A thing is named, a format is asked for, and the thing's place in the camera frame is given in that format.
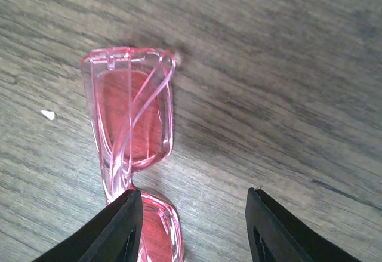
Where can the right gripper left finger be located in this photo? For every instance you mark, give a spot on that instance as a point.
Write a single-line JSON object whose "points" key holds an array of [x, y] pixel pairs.
{"points": [[112, 235]]}

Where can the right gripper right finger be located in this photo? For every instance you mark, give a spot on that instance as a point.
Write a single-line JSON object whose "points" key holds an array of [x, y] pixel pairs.
{"points": [[275, 234]]}

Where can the red transparent sunglasses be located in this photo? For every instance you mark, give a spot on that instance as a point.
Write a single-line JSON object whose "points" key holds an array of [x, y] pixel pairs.
{"points": [[129, 97]]}

